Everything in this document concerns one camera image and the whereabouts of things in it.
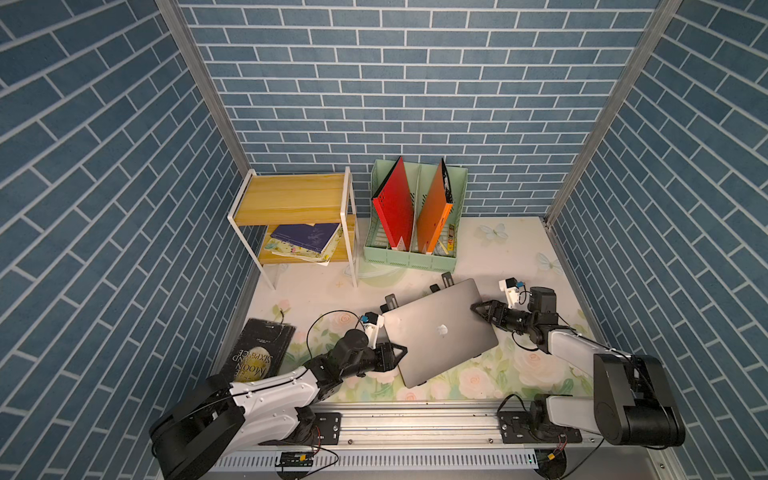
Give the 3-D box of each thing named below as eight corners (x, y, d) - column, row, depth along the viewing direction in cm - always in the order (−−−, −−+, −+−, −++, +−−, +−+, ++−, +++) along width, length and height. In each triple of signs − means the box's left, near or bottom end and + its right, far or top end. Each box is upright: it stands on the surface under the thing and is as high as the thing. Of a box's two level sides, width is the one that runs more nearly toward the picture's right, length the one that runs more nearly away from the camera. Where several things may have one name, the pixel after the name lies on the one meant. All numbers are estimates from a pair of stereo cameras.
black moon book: (225, 381, 83) (221, 379, 81) (246, 322, 94) (243, 319, 92) (281, 382, 83) (279, 379, 81) (295, 322, 94) (294, 319, 93)
